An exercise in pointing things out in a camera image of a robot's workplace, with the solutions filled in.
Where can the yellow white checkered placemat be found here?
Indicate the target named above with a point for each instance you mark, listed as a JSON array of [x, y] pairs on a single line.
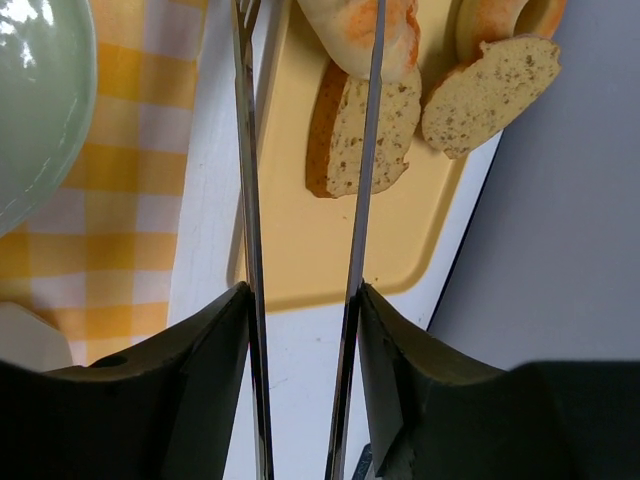
[[96, 260]]

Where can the seeded bread slice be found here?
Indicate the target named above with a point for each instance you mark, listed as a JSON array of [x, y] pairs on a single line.
[[476, 101], [336, 136]]

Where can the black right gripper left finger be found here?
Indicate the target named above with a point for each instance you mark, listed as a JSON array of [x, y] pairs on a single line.
[[161, 409]]

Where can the white cup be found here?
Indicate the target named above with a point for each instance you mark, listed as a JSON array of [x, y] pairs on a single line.
[[29, 342]]

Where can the yellow plastic tray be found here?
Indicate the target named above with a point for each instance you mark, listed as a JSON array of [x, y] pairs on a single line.
[[306, 240]]

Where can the plain ring bagel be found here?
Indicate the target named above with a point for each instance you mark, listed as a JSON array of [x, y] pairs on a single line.
[[492, 20]]

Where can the silver metal tongs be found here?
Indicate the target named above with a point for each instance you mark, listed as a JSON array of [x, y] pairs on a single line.
[[244, 15]]

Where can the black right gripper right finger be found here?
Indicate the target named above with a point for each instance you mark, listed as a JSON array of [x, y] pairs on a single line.
[[436, 413]]

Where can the twisted orange white bun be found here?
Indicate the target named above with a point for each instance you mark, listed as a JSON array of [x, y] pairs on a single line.
[[347, 30]]

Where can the pale green ceramic plate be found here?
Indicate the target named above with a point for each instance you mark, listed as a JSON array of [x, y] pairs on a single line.
[[48, 92]]

